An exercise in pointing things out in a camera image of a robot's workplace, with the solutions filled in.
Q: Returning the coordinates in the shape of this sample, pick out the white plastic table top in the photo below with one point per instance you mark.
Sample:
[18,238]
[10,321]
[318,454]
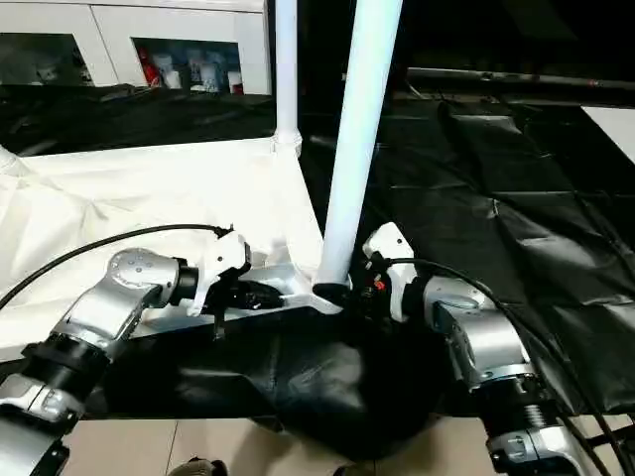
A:
[149,188]

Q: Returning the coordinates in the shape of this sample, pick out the white plastic table leg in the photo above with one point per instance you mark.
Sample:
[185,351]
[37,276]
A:
[287,69]
[357,129]
[8,159]

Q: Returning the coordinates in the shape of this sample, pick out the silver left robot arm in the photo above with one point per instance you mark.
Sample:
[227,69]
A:
[89,327]

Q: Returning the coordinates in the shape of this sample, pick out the black mat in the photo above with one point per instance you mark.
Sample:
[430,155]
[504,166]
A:
[476,198]

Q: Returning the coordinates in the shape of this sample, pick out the white cabinet with glass doors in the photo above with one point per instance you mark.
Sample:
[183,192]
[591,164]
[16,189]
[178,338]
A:
[129,40]

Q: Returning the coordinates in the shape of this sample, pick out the black furniture with gold label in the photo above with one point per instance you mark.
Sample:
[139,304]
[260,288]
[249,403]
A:
[516,40]

